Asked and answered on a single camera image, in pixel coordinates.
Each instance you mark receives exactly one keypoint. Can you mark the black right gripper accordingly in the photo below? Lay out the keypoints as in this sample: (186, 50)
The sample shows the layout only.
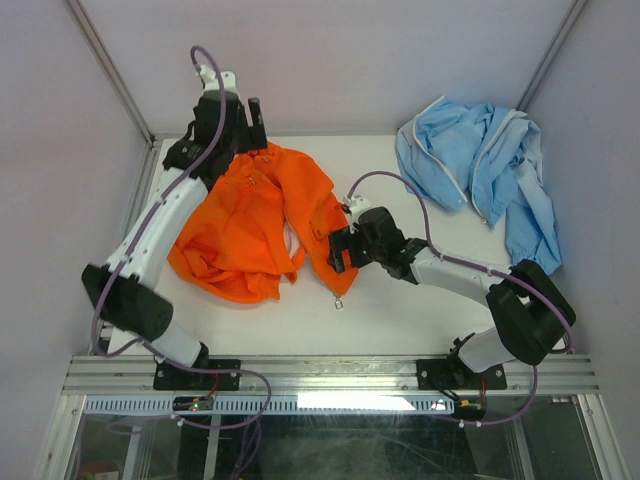
(340, 240)

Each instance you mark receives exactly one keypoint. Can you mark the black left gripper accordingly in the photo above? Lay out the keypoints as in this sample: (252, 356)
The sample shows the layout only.
(254, 134)

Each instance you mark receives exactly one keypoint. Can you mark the orange zip jacket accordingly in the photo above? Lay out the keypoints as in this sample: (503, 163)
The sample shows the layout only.
(271, 212)

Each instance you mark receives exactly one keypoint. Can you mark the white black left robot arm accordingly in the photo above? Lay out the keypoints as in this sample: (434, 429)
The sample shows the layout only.
(123, 289)

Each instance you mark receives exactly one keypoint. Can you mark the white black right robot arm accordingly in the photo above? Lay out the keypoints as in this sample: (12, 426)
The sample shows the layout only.
(529, 313)

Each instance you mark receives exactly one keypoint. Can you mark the light blue zip jacket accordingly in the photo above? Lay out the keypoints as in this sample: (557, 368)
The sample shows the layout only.
(488, 157)

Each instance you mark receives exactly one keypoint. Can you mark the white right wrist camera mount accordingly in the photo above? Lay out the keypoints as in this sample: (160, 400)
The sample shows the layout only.
(353, 208)

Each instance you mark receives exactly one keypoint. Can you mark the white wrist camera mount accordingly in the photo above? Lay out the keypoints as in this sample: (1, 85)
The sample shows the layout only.
(213, 81)
(353, 208)

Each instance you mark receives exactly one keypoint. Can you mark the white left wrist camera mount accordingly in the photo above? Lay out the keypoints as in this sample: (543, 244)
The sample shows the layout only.
(213, 81)

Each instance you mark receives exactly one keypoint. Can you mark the left aluminium corner post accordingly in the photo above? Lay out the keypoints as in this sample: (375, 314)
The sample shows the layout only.
(89, 33)

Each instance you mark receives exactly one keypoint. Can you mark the aluminium corner post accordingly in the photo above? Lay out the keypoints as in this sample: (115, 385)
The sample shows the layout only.
(562, 34)
(89, 33)

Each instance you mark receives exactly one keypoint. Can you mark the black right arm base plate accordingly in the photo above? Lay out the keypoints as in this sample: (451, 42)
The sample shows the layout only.
(452, 375)

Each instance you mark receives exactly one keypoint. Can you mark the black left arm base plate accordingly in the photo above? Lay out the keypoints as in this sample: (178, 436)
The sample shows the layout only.
(197, 374)

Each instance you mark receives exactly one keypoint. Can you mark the aluminium front rail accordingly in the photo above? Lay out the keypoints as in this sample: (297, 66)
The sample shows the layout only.
(557, 375)

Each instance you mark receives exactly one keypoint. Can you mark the white slotted cable duct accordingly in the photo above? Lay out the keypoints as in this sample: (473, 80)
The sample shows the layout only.
(340, 403)

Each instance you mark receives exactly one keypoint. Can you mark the right aluminium corner post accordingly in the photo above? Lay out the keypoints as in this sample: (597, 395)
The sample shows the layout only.
(562, 34)

